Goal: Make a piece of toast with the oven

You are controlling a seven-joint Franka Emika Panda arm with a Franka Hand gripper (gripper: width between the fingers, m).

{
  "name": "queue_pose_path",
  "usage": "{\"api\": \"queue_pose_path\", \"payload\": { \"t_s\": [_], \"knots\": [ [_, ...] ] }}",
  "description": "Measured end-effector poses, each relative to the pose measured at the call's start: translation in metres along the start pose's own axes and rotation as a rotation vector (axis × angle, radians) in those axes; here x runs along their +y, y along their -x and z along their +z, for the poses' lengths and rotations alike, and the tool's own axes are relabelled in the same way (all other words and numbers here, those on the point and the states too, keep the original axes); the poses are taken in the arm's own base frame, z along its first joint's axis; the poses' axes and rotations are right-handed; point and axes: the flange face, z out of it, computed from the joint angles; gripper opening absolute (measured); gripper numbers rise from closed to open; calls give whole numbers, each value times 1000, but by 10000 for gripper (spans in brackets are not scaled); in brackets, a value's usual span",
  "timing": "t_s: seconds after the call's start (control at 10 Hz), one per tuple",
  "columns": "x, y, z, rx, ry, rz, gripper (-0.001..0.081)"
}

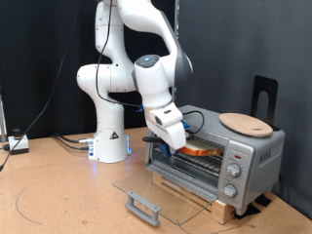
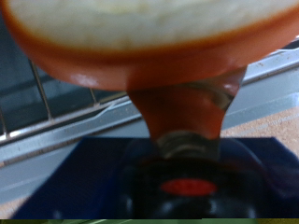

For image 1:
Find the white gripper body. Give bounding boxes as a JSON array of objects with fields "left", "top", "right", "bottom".
[{"left": 147, "top": 118, "right": 188, "bottom": 151}]

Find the white bread slice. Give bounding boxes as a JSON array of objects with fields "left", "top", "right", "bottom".
[{"left": 178, "top": 138, "right": 222, "bottom": 157}]

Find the glass oven door grey handle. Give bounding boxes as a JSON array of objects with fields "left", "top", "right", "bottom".
[{"left": 111, "top": 164, "right": 219, "bottom": 227}]

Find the silver oven knob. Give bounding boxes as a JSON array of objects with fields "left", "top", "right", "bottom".
[
  {"left": 226, "top": 162, "right": 242, "bottom": 178},
  {"left": 221, "top": 183, "right": 238, "bottom": 199}
]

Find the silver toaster oven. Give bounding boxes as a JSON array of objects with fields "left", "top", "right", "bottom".
[{"left": 144, "top": 104, "right": 287, "bottom": 215}]

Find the round wooden cutting board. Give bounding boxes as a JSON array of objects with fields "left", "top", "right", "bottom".
[{"left": 218, "top": 112, "right": 274, "bottom": 138}]

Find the wooden slatted block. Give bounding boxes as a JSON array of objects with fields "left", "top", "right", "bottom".
[{"left": 151, "top": 167, "right": 237, "bottom": 226}]

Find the black foam pad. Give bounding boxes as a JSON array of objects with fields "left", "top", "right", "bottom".
[
  {"left": 233, "top": 203, "right": 262, "bottom": 220},
  {"left": 254, "top": 194, "right": 272, "bottom": 208}
]

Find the black metal bookend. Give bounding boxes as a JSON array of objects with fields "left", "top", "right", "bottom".
[{"left": 251, "top": 75, "right": 281, "bottom": 132}]

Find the vertical metal pole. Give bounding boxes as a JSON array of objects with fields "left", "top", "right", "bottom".
[{"left": 171, "top": 0, "right": 180, "bottom": 106}]

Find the white emergency stop button box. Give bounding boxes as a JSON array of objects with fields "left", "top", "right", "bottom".
[{"left": 8, "top": 128, "right": 30, "bottom": 156}]

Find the wrist camera blue mount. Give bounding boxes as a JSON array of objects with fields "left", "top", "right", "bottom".
[{"left": 180, "top": 120, "right": 193, "bottom": 138}]

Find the metal wire oven rack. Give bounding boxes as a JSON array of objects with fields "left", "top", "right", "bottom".
[{"left": 154, "top": 136, "right": 227, "bottom": 176}]

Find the black base cable silver connector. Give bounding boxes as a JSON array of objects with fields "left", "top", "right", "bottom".
[{"left": 52, "top": 132, "right": 96, "bottom": 144}]

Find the plain black base cable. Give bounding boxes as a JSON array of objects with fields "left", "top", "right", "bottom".
[{"left": 54, "top": 136, "right": 92, "bottom": 151}]

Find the grey metal frame post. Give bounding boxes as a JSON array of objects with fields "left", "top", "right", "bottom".
[{"left": 0, "top": 94, "right": 7, "bottom": 142}]

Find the long black camera cable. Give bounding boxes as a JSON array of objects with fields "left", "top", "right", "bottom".
[{"left": 0, "top": 0, "right": 206, "bottom": 172}]

